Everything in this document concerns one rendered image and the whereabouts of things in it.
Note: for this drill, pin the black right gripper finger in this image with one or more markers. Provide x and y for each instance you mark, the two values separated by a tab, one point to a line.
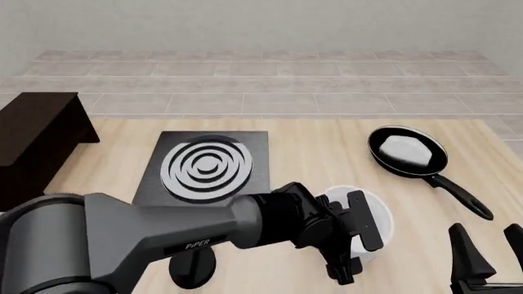
470	254
515	245

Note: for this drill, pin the dark brown wooden cabinet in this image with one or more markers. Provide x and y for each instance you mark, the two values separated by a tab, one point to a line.
37	134

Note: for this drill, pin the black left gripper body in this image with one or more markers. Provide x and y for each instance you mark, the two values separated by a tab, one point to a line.
341	260

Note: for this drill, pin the grey and black left robot arm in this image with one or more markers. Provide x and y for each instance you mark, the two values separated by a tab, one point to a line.
122	232

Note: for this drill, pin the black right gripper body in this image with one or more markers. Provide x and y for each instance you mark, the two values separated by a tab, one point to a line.
490	284

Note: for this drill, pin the black frying pan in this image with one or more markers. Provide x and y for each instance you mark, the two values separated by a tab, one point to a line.
439	159

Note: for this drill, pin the white bowl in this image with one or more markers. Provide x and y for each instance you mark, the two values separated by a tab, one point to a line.
382	214

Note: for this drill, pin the flat black stove plate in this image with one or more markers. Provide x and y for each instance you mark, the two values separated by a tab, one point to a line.
249	153

